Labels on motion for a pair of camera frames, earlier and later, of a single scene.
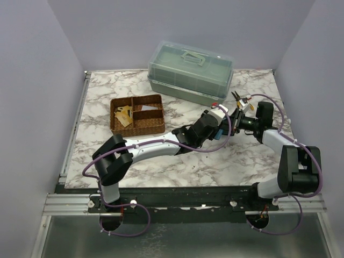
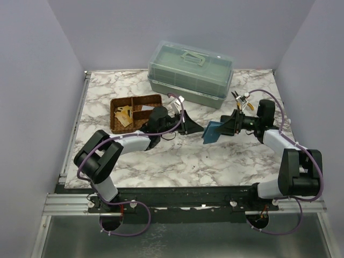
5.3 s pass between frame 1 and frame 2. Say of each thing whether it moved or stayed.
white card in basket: stayed
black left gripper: moved
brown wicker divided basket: stayed
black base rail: stayed
